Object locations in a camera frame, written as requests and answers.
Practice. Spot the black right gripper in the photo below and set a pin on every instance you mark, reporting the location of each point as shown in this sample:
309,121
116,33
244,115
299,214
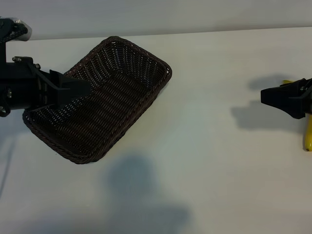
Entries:
309,97

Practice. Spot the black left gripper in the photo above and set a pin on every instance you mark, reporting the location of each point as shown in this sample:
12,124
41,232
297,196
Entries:
22,87

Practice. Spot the dark brown wicker basket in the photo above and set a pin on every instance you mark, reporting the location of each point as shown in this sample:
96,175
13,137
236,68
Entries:
117,97

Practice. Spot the yellow banana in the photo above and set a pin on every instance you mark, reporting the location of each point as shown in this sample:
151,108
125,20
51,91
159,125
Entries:
308,139

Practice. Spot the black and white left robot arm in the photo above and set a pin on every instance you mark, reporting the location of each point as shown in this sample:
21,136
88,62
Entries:
2,29

